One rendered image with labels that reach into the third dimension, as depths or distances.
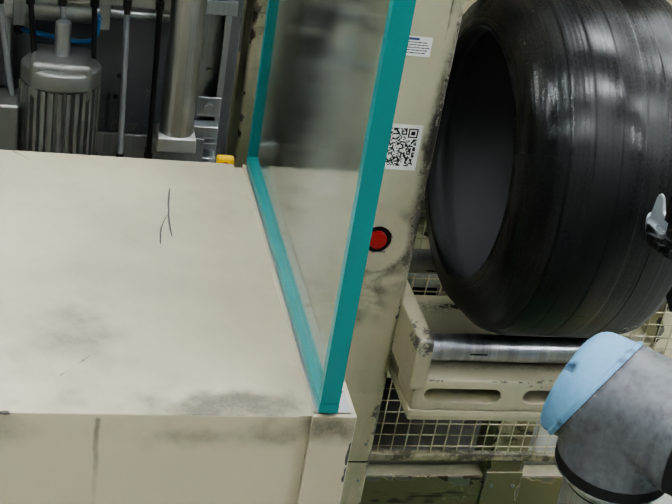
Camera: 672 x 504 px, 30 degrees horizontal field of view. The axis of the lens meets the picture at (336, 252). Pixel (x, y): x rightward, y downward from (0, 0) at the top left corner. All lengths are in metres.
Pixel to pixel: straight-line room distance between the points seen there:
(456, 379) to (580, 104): 0.50
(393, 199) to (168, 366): 0.79
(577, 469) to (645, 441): 0.09
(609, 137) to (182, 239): 0.66
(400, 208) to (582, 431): 0.82
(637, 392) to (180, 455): 0.42
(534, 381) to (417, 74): 0.55
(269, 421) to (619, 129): 0.83
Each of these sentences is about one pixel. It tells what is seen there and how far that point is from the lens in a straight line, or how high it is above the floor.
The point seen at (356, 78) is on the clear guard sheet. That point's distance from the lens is 1.12.
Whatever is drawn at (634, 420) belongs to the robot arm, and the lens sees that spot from 1.18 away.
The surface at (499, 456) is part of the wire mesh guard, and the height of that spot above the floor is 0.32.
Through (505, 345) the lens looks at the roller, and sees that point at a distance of 2.05.
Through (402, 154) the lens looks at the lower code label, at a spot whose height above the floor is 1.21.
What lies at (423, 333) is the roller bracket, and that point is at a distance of 1.96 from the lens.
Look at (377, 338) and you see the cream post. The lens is 2.06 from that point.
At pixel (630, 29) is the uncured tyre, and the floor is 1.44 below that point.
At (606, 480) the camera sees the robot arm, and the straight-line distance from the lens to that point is 1.23.
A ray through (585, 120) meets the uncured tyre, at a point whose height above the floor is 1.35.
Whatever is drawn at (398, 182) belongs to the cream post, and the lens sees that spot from 1.93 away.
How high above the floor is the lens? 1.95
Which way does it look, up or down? 28 degrees down
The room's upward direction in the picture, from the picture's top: 10 degrees clockwise
